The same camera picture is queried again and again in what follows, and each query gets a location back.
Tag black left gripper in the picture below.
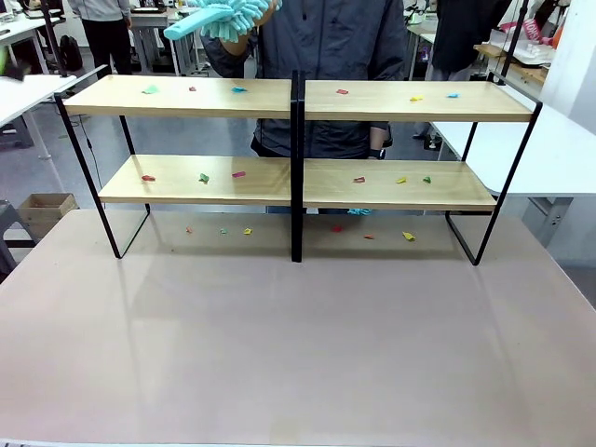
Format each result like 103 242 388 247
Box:
0 46 33 84

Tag bystander in dark clothes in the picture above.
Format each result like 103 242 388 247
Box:
430 0 513 83

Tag teal chenille duster with handle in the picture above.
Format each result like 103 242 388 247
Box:
162 0 277 44

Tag person left forearm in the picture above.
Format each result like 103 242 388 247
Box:
371 121 393 151

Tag large white table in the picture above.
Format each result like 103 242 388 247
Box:
428 102 596 267

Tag wood black-frame shelf unit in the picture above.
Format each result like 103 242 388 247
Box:
297 70 544 266
54 70 300 263

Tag pink printed bag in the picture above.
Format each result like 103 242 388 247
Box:
521 16 544 44

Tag grey stool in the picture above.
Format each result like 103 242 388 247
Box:
0 199 37 283

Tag grey background desk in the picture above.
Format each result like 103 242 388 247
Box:
129 5 206 76

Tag wooden workbench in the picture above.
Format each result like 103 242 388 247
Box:
473 41 556 88

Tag cardboard box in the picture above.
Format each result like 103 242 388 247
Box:
17 193 79 238

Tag person dark blue jacket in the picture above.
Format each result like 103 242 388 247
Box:
202 0 410 216

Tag white table with thin legs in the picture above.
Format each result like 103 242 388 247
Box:
0 73 78 187

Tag right wood black-frame shelf unit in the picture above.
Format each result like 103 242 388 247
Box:
297 70 544 266

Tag bystander grey jacket black trousers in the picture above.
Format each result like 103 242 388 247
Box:
67 0 136 76

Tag person right hand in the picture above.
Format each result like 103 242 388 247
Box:
218 0 284 58

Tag black backpack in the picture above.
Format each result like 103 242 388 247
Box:
59 34 85 73

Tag black hanging cable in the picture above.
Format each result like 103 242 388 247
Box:
82 115 106 188

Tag left wood black-frame shelf unit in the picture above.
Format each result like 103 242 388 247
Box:
54 70 300 263

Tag black stand pole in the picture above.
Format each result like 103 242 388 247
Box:
40 0 72 78
492 0 530 86

